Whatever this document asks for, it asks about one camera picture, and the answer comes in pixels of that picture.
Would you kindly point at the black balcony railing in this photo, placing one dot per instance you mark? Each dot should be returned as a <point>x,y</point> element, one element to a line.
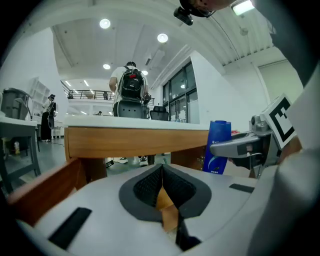
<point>87,94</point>

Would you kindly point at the black head camera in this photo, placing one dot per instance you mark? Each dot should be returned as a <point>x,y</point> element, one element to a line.
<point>183,16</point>

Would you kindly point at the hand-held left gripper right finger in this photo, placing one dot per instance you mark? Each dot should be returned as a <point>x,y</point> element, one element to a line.
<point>225,200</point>

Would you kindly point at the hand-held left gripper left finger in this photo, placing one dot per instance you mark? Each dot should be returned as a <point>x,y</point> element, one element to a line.
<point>105,220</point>

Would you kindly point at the blue bottle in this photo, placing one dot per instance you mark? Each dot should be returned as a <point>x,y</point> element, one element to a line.
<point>218,130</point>

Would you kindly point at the glass doors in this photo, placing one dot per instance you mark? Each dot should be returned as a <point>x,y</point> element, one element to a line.
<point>180,95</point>

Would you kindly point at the wooden vanity cabinet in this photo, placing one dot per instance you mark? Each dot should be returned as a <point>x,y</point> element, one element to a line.
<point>125,141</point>

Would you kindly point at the person's head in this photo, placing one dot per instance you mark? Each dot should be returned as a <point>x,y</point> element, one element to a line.
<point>212,6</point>

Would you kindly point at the rectangular ceiling light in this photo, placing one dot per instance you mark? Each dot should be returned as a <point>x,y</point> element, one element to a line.
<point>243,7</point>

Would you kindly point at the person's black clothes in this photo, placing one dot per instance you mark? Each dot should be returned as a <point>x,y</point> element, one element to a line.
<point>292,37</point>

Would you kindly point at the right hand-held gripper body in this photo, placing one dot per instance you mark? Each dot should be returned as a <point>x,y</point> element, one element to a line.
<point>280,125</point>

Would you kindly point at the person's right forearm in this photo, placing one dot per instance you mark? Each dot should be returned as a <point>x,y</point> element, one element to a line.
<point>292,150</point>

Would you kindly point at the white shelf unit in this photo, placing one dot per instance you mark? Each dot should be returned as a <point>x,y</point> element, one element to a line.
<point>37,90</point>

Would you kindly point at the black mesh office chair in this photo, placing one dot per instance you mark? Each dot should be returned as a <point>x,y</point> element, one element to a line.
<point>159,113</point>

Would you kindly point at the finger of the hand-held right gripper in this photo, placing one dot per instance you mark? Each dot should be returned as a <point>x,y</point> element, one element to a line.
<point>227,148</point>
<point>241,135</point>

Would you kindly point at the black oval shell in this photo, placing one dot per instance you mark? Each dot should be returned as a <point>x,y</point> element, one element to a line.
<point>130,110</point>

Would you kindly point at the round ceiling light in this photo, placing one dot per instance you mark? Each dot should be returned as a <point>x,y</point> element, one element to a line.
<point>106,66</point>
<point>162,38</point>
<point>144,72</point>
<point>105,23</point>

